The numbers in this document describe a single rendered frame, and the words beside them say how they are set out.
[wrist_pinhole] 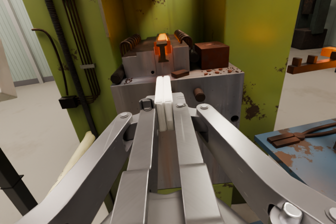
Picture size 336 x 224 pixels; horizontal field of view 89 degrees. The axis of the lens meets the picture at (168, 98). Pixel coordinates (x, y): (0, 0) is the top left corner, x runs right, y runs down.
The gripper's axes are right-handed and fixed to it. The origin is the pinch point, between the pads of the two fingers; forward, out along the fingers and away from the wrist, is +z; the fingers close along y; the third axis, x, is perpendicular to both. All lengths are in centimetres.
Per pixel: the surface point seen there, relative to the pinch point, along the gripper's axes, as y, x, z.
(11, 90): -38.9, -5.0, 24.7
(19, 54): -307, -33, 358
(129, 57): -10.1, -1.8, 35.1
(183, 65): 5.5, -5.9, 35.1
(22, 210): -58, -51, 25
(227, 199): 20, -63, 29
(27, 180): -121, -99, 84
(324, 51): 47, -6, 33
